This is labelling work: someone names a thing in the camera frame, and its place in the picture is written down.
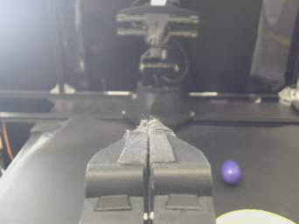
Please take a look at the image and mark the white object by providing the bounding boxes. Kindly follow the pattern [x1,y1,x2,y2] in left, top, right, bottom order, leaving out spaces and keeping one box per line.
[276,83,299,109]

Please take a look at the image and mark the yellow plate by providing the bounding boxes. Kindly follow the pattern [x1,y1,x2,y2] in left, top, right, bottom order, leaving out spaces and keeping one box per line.
[215,208,297,224]

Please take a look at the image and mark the orange cable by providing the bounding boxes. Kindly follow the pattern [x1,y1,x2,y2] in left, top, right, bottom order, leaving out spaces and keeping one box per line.
[1,122,16,162]

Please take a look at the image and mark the purple-blue toy egg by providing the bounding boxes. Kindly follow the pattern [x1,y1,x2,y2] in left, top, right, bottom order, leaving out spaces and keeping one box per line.
[219,158,243,186]

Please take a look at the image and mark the person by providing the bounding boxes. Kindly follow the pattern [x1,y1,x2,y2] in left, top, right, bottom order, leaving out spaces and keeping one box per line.
[247,0,299,92]

